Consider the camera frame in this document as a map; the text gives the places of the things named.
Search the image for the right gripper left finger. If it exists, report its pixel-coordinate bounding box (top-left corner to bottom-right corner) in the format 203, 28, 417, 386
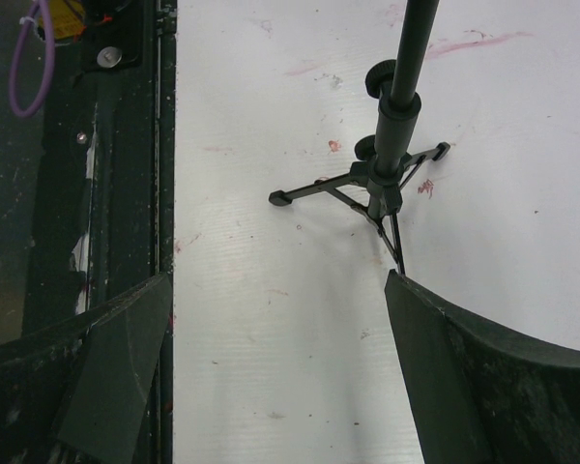
0, 274, 172, 463

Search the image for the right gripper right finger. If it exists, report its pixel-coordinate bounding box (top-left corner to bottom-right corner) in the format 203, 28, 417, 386
385, 271, 580, 463

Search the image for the black tripod shock-mount stand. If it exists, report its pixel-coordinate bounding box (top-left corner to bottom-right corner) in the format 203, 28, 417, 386
269, 0, 450, 275

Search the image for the black front mounting rail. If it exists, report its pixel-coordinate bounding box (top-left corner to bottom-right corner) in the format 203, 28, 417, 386
0, 1, 178, 463

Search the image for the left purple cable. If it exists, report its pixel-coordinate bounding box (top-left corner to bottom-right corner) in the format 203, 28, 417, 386
8, 0, 57, 119

